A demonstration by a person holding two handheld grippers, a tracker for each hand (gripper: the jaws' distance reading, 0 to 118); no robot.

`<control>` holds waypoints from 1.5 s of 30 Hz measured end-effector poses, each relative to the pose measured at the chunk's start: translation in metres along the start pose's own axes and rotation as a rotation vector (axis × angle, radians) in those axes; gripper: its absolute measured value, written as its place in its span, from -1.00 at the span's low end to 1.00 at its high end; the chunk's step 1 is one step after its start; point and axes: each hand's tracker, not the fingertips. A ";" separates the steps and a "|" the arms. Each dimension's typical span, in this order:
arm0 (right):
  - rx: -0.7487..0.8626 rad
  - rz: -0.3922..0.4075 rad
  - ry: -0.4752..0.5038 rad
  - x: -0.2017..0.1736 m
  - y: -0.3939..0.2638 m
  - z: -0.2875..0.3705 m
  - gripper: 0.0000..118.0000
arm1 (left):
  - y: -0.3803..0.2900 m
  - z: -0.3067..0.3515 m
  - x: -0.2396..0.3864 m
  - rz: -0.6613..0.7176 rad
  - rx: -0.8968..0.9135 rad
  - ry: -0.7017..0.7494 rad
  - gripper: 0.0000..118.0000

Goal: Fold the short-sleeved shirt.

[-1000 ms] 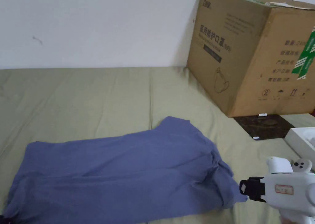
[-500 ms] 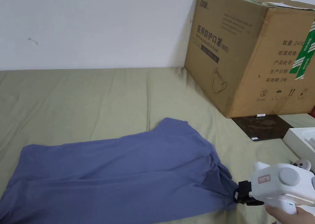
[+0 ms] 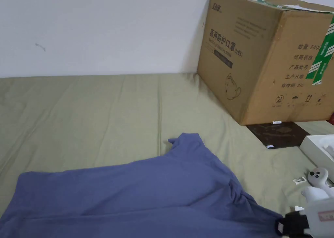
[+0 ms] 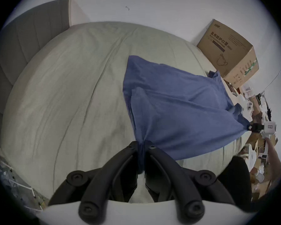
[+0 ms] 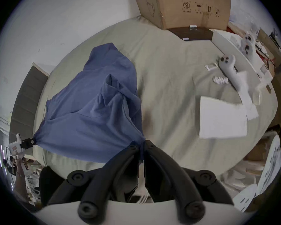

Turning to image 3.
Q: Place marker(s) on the open white box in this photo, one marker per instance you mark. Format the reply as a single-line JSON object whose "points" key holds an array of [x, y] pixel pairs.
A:
{"points": [[314, 149]]}

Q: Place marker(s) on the dark flat board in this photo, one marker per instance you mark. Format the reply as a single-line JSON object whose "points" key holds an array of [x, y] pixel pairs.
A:
{"points": [[276, 136]]}

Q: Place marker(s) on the large brown cardboard carton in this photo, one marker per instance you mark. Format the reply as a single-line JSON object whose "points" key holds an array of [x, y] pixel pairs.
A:
{"points": [[261, 65]]}

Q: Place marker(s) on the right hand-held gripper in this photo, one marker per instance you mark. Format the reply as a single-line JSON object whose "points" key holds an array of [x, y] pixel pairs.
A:
{"points": [[318, 217]]}

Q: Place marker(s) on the bed with pale green sheet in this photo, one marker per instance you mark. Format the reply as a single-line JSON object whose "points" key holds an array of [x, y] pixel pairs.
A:
{"points": [[78, 104]]}

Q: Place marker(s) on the small white card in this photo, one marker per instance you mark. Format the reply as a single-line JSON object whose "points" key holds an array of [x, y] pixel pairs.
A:
{"points": [[300, 180]]}

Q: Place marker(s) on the blue shirt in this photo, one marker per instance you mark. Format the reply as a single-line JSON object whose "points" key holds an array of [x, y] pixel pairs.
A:
{"points": [[130, 196]]}

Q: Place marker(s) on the small white tube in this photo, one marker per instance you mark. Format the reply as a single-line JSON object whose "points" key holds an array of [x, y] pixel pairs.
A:
{"points": [[276, 122]]}

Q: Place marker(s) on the white hand controller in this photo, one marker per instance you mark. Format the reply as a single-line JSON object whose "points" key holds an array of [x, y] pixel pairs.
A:
{"points": [[317, 175]]}

